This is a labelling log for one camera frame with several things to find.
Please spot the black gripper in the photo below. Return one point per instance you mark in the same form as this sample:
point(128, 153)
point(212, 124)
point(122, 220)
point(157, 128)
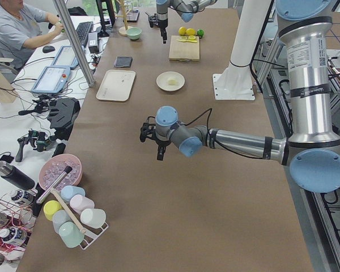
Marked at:
point(161, 142)
point(162, 23)

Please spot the beige round shallow bowl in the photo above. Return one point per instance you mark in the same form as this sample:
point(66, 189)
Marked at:
point(161, 81)

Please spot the white steamed bun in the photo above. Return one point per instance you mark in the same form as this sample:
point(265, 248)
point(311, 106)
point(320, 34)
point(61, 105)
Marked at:
point(171, 82)

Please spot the cream rabbit serving tray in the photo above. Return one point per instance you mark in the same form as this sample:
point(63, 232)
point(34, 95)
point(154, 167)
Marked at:
point(116, 85)

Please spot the whole lemon upper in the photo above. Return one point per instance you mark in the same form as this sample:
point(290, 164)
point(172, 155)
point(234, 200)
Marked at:
point(182, 31)

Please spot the whole lemon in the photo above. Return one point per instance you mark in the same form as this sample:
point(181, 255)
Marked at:
point(190, 32)
point(182, 31)

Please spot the yellow plastic knife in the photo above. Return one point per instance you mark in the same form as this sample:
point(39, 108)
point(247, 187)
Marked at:
point(187, 41)

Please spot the wooden cutting board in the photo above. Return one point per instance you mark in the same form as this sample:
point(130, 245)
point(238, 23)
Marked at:
point(184, 51)

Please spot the whole lemon lower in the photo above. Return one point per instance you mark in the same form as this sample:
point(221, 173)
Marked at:
point(190, 32)

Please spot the mint green bowl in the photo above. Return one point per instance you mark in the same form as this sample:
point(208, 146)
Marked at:
point(134, 33)

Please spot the green lime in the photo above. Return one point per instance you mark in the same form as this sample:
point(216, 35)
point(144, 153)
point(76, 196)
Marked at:
point(200, 33)

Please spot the wooden cup tree stand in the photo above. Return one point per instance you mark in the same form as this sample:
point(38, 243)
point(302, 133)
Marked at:
point(124, 10)

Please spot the folded grey cloth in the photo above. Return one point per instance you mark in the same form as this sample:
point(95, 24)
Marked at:
point(123, 62)

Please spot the black monitor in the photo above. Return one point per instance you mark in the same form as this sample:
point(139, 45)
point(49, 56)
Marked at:
point(107, 17)

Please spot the black keyboard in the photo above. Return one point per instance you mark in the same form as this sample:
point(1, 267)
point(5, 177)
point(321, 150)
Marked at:
point(82, 31)

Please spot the white cup on rack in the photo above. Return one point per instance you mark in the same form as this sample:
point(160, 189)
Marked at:
point(94, 218)

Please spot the steel muddler black tip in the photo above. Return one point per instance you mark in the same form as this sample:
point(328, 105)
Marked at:
point(53, 185)

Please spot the pink cup on rack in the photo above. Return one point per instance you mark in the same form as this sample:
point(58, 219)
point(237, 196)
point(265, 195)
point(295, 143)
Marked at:
point(79, 203)

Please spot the blue teach pendant far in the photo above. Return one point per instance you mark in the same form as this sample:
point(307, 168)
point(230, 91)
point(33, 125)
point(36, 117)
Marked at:
point(65, 57)

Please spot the blue teach pendant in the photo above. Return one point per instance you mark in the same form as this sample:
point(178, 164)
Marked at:
point(65, 57)
point(52, 80)

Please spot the blue cup on rack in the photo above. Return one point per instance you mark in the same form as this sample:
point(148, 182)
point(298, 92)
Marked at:
point(69, 191)

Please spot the pink bowl of ice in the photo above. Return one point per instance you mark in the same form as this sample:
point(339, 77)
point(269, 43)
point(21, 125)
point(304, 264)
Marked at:
point(55, 166)

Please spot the black computer mouse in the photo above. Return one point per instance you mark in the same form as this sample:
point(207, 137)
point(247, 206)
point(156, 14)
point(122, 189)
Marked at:
point(48, 49)

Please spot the blue teach pendant near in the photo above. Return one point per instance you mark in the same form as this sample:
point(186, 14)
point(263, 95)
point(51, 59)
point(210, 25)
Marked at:
point(52, 80)

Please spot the grey cup on rack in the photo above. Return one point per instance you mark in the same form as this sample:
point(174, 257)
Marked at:
point(59, 218)

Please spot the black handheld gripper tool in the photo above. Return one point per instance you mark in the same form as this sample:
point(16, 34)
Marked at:
point(37, 139)

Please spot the mint cup on rack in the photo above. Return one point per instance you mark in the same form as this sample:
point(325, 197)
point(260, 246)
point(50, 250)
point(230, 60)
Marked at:
point(70, 234)

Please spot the yellow cup on rack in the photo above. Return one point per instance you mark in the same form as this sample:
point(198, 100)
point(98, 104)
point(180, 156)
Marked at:
point(50, 208)

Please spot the seated person grey shirt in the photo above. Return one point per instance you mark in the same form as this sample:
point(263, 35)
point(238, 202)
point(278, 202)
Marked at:
point(23, 28)

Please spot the black thermos bottle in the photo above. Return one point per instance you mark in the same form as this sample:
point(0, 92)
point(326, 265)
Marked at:
point(16, 177)

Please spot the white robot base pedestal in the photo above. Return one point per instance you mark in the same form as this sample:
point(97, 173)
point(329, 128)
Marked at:
point(235, 82)

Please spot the aluminium frame post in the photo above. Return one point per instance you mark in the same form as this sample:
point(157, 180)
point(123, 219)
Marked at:
point(74, 40)

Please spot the white wire cup rack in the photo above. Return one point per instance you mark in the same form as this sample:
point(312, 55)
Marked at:
point(89, 236)

